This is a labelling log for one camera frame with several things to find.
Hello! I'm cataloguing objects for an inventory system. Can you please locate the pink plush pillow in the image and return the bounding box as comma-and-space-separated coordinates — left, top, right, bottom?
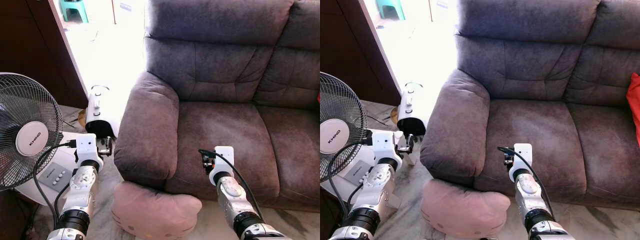
111, 181, 203, 240
421, 178, 511, 240

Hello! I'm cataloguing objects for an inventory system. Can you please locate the white floor appliance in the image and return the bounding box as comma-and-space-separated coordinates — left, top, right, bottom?
397, 82, 427, 137
84, 85, 121, 140

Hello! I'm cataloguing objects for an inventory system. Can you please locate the grey-brown fabric sofa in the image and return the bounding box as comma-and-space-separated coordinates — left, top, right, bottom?
420, 0, 640, 211
114, 0, 321, 212

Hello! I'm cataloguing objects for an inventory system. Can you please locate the dark brown wooden door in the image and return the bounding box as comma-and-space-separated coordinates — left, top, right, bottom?
0, 0, 89, 109
320, 0, 402, 106

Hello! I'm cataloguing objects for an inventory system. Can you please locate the green plastic stool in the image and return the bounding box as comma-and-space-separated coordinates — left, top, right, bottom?
59, 0, 90, 24
376, 0, 407, 21

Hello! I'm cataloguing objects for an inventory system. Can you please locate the red cushion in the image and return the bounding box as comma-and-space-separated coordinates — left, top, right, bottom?
626, 72, 640, 149

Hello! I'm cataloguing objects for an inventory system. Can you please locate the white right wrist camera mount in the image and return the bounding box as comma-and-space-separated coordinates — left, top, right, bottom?
208, 146, 235, 185
508, 143, 534, 182

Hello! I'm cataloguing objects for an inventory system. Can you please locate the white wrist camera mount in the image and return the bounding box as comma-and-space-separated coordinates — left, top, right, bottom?
371, 130, 404, 167
75, 133, 105, 169
208, 146, 235, 185
508, 143, 534, 182

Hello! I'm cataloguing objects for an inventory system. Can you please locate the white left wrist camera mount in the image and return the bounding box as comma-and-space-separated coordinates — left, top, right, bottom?
371, 130, 404, 167
75, 133, 105, 169

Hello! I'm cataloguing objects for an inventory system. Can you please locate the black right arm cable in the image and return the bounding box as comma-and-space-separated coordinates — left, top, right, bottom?
497, 146, 557, 221
198, 148, 264, 222

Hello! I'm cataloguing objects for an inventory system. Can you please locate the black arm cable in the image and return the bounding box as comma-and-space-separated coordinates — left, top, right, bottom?
497, 146, 557, 221
32, 140, 77, 227
326, 130, 374, 211
198, 148, 264, 222

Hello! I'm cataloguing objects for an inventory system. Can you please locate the white pedestal fan black grille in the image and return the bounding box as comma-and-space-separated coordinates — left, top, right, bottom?
320, 72, 377, 202
0, 72, 87, 207

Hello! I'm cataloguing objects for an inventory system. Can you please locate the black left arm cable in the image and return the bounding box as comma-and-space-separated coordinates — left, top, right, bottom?
32, 140, 77, 227
326, 130, 374, 211

